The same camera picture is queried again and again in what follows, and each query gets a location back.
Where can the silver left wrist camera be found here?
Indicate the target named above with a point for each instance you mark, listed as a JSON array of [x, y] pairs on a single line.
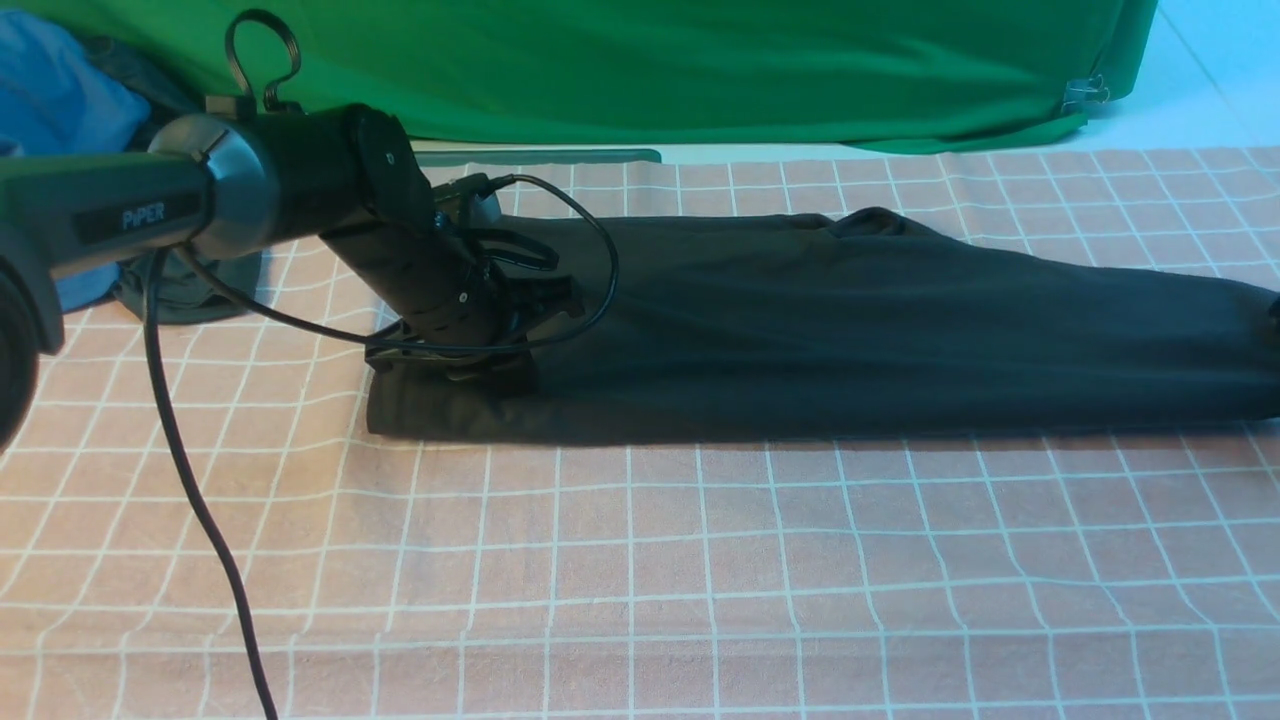
[[467, 202]]

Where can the green backdrop cloth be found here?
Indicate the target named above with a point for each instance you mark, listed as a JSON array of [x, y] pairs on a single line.
[[907, 77]]

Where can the metal binder clip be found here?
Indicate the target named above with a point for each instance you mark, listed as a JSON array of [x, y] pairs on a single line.
[[1083, 92]]

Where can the dark gray long-sleeve top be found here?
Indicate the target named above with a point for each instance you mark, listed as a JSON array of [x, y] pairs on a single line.
[[807, 327]]

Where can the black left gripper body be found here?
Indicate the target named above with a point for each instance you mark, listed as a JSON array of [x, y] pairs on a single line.
[[451, 324]]

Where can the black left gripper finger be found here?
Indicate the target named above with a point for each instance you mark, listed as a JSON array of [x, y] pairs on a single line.
[[496, 378]]

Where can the dark gray crumpled garment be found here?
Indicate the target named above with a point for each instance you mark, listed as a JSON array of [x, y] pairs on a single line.
[[183, 297]]

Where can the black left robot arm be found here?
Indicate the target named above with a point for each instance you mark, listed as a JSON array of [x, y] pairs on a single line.
[[224, 188]]

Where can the blue crumpled garment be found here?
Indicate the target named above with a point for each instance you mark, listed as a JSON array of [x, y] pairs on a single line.
[[54, 101]]

